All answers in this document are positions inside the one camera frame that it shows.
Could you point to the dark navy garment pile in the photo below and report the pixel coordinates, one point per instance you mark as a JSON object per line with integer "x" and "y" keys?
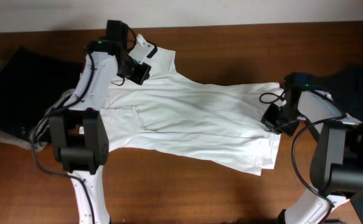
{"x": 355, "y": 90}

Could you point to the grey folded cloth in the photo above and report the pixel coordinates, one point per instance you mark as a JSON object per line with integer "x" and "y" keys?
{"x": 3, "y": 137}

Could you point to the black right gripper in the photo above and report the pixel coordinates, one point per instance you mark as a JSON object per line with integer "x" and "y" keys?
{"x": 267, "y": 119}

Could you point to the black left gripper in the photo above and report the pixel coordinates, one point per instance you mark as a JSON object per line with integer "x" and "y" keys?
{"x": 142, "y": 71}

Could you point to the black folded garment stack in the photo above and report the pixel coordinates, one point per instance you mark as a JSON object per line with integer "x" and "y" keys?
{"x": 29, "y": 85}

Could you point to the white t-shirt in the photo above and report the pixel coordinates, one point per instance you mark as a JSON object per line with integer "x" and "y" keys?
{"x": 172, "y": 114}

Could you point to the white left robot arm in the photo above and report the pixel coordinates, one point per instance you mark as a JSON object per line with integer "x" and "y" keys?
{"x": 76, "y": 128}

